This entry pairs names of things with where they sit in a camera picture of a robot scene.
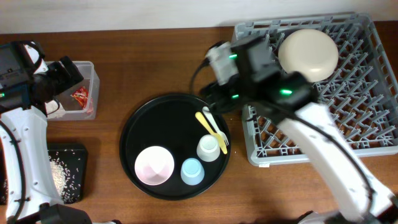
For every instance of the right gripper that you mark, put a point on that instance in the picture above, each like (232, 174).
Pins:
(218, 95)

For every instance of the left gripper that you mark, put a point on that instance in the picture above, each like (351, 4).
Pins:
(58, 68)

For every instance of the red snack wrapper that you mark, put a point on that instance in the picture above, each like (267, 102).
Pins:
(81, 95)

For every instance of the beige large bowl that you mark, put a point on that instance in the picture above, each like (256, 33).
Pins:
(310, 52)

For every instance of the pink small bowl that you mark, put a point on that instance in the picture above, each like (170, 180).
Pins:
(154, 165)

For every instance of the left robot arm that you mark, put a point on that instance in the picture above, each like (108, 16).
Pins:
(27, 84)

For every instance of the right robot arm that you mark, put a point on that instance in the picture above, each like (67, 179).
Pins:
(290, 102)

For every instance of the grey dishwasher rack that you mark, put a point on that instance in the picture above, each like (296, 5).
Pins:
(362, 92)

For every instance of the white plastic fork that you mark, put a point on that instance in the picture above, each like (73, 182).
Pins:
(210, 118)

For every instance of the clear plastic bin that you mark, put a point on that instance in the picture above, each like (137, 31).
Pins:
(70, 109)

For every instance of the yellow plastic spoon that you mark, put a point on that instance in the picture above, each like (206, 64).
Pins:
(218, 137)

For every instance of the white cup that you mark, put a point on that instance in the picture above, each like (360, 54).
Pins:
(208, 148)

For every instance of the round black tray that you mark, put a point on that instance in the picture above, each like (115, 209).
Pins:
(169, 121)

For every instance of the black rectangular tray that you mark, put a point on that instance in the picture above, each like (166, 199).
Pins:
(82, 153)

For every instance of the light blue cup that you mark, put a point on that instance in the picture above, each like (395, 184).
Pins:
(192, 171)

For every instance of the pile of rice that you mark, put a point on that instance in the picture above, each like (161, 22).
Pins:
(67, 174)

